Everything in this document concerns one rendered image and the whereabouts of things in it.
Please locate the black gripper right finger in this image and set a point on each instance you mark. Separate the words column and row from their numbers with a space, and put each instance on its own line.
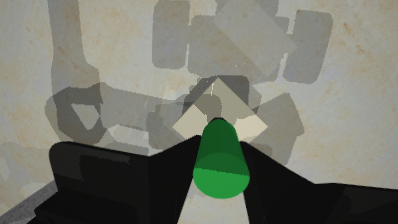
column 277, row 195

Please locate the green cylinder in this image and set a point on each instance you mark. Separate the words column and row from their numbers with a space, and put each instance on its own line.
column 220, row 170

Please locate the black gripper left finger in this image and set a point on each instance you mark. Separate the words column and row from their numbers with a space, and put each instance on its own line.
column 155, row 185

